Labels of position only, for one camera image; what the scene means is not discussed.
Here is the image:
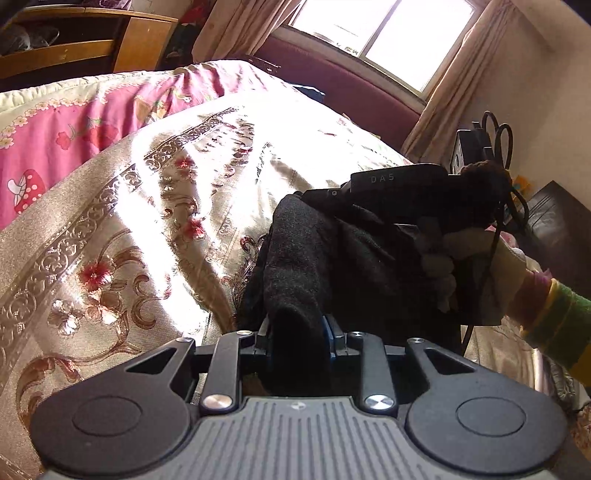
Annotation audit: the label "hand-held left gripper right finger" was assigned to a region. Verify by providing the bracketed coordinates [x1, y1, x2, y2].
[322, 314, 476, 414]

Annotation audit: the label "window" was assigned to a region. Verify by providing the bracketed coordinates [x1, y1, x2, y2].
[270, 0, 490, 100]

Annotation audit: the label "beige floral bedspread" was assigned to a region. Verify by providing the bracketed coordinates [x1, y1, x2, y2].
[0, 85, 591, 480]

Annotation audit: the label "dark wooden bed frame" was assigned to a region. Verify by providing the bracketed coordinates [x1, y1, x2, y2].
[240, 54, 283, 75]

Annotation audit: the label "pink mushroom print quilt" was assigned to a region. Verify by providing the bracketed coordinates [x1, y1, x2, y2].
[0, 59, 305, 232]

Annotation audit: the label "black cable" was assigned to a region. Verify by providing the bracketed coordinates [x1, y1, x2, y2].
[459, 182, 532, 358]

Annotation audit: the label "red clothes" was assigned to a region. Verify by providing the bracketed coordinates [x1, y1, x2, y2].
[178, 0, 209, 29]

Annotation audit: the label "maroon wall panel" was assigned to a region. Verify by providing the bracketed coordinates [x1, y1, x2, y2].
[252, 34, 423, 144]

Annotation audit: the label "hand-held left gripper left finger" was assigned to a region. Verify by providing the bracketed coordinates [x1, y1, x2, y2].
[126, 318, 271, 411]

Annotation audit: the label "black pants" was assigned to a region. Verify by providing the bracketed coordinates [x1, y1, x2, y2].
[235, 193, 462, 398]

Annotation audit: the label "dark brown furniture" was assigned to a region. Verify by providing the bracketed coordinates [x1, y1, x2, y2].
[501, 180, 591, 282]

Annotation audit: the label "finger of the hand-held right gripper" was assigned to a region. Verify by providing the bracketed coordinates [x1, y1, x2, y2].
[302, 183, 352, 209]

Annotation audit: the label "grey bag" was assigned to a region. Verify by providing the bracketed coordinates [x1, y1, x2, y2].
[0, 23, 59, 57]

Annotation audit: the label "beige curtain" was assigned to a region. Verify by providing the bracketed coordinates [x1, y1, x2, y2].
[191, 0, 303, 70]
[401, 0, 515, 160]

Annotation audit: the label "person's right hand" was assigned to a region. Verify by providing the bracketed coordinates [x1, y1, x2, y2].
[420, 226, 528, 325]

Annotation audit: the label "black device with cables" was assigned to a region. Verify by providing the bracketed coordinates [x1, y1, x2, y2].
[450, 121, 492, 176]

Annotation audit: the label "person's right forearm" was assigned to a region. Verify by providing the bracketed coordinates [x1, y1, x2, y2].
[508, 265, 591, 376]

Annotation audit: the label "wooden shelf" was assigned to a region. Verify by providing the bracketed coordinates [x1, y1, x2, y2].
[0, 4, 181, 93]

